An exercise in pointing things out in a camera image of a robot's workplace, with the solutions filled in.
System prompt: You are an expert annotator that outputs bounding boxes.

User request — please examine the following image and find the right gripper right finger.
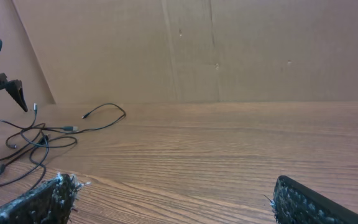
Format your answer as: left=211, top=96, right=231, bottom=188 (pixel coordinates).
left=272, top=175, right=358, bottom=224

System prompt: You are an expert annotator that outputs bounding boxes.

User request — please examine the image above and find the separated black cable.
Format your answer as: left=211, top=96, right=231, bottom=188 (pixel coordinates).
left=4, top=123, right=46, bottom=149
left=0, top=103, right=127, bottom=166

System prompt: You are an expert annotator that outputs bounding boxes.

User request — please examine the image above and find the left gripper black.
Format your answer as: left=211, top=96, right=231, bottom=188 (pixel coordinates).
left=0, top=73, right=28, bottom=112

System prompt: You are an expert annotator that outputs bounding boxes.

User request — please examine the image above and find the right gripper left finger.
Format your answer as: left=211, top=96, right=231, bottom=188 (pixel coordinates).
left=0, top=174, right=81, bottom=224

